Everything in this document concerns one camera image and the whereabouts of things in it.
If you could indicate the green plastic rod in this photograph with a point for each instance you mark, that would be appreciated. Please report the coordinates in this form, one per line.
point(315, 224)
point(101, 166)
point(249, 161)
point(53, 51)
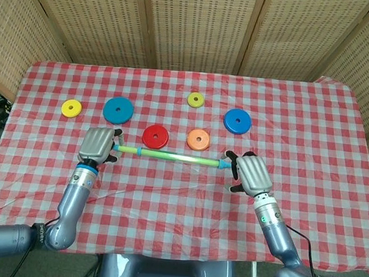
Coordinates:
point(170, 156)

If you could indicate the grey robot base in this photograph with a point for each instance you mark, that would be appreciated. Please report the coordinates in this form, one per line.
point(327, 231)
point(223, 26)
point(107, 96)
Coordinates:
point(165, 273)

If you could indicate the red white checkered tablecloth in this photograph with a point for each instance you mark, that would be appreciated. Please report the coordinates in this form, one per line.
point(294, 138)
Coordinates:
point(179, 214)

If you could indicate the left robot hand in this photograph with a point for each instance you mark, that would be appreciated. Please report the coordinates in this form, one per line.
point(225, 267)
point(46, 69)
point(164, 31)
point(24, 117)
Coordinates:
point(96, 146)

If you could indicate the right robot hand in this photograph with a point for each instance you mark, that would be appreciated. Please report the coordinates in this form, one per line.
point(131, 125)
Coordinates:
point(252, 176)

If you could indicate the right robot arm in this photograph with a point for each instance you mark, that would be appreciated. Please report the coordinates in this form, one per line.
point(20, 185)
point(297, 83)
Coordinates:
point(291, 247)

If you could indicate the small olive yellow disc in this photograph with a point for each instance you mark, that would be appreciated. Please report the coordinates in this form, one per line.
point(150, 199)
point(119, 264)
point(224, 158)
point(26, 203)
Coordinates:
point(195, 99)

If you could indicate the orange disc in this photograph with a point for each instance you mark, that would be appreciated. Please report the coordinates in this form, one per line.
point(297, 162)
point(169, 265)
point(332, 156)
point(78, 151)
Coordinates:
point(198, 139)

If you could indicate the red disc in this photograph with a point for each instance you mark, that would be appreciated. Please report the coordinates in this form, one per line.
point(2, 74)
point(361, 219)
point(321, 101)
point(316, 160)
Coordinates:
point(155, 136)

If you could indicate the woven bamboo folding screen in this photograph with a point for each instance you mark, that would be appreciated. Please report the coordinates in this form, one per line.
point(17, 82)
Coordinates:
point(192, 25)

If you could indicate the blue disc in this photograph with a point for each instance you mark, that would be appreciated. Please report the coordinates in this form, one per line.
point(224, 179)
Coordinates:
point(237, 121)

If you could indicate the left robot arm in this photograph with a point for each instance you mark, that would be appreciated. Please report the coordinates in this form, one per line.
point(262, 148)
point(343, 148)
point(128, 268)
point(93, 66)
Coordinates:
point(39, 223)

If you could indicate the large teal disc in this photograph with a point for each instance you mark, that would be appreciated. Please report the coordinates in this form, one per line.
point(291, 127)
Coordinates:
point(118, 110)

